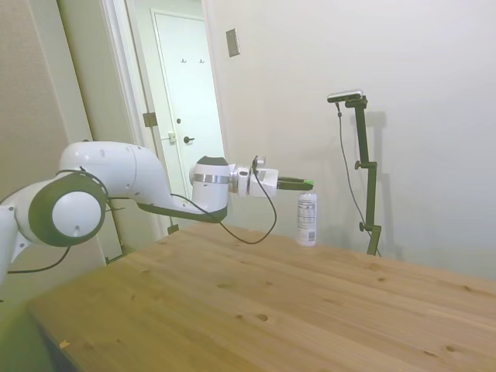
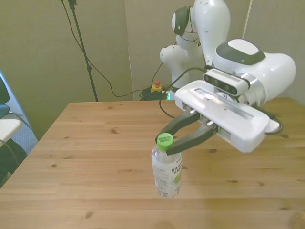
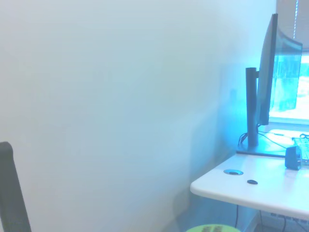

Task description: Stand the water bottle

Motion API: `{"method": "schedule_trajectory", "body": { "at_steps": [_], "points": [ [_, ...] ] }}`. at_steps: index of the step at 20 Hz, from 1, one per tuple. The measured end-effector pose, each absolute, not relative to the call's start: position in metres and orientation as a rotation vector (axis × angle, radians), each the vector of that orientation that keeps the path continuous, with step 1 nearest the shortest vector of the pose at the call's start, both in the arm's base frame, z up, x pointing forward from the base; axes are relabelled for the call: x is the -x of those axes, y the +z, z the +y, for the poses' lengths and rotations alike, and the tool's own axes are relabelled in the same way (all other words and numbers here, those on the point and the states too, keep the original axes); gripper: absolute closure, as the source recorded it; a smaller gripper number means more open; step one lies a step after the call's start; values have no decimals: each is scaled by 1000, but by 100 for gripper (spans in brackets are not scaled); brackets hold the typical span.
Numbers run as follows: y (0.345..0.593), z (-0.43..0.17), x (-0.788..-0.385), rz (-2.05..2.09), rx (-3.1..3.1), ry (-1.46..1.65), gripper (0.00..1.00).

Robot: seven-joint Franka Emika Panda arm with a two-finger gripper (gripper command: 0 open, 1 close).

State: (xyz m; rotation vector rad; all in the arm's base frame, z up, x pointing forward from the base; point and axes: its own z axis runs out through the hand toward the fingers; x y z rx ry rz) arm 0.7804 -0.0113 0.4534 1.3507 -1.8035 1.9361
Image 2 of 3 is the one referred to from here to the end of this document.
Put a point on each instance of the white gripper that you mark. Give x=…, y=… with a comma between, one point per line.
x=240, y=126

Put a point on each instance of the chair with dark backrest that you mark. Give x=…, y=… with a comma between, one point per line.
x=4, y=95

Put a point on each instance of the black straight pole stand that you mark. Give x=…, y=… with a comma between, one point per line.
x=84, y=47

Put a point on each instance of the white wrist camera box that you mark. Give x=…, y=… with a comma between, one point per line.
x=224, y=82

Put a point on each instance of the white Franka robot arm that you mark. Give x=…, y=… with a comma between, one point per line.
x=214, y=23

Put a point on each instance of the yellow emergency stop button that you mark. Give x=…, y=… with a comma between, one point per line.
x=157, y=88

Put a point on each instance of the clear green-capped water bottle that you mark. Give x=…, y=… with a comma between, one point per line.
x=166, y=174

